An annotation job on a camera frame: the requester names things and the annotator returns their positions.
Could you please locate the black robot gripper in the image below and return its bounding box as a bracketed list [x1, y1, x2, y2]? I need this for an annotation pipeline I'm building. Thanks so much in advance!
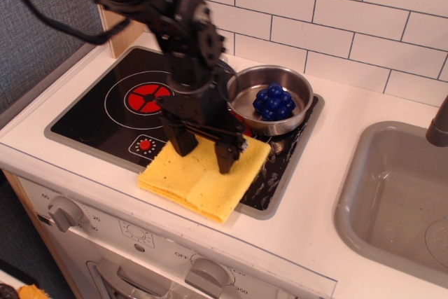
[157, 71, 247, 174]

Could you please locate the yellow cloth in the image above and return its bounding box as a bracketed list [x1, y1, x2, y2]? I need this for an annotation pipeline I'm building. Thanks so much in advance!
[138, 137, 271, 223]

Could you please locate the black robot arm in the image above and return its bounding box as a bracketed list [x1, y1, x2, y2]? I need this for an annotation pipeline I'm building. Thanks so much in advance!
[93, 0, 246, 174]

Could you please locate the silver metal pan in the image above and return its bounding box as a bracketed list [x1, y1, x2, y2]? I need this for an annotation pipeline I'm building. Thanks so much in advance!
[227, 65, 314, 136]

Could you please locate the blue toy grape cluster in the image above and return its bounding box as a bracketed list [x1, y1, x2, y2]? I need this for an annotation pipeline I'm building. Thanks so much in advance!
[253, 83, 296, 121]

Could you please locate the black toy stove top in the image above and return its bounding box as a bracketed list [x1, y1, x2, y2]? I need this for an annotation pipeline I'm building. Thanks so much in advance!
[44, 48, 324, 219]

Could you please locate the grey right oven knob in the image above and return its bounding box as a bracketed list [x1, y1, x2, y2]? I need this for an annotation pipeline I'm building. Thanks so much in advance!
[185, 258, 230, 298]

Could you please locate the grey oven knob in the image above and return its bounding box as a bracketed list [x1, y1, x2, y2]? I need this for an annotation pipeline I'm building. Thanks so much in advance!
[48, 196, 84, 232]
[185, 258, 230, 298]

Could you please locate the wooden side panel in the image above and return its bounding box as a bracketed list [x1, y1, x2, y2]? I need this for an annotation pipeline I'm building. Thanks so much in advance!
[98, 6, 145, 59]

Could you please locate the grey left oven knob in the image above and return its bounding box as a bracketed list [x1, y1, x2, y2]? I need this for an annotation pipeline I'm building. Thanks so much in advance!
[48, 196, 84, 232]

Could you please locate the grey toy sink basin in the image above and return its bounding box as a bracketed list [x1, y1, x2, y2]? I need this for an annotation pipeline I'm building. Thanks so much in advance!
[335, 121, 447, 287]

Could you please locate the orange object at corner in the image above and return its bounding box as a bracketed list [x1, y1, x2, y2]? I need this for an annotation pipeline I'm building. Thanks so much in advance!
[1, 283, 50, 299]

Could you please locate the grey faucet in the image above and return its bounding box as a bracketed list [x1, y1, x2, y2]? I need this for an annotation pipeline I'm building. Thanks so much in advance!
[426, 97, 448, 147]

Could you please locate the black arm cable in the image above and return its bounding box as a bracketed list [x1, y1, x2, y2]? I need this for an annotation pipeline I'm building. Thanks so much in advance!
[5, 0, 130, 46]

